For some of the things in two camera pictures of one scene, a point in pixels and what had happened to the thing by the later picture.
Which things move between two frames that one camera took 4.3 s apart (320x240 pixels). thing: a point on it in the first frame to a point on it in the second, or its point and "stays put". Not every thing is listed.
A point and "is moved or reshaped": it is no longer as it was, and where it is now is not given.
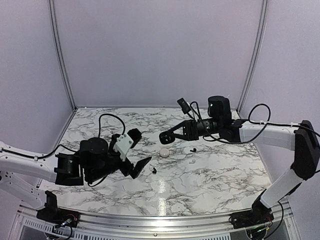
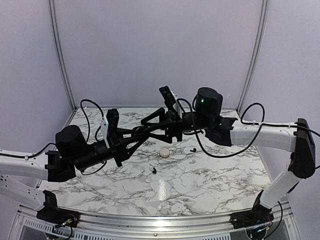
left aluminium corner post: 52,9 stays put
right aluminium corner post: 254,64 stays put
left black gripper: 128,169 to 120,149
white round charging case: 164,152 stays put
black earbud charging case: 166,137 is moved or reshaped
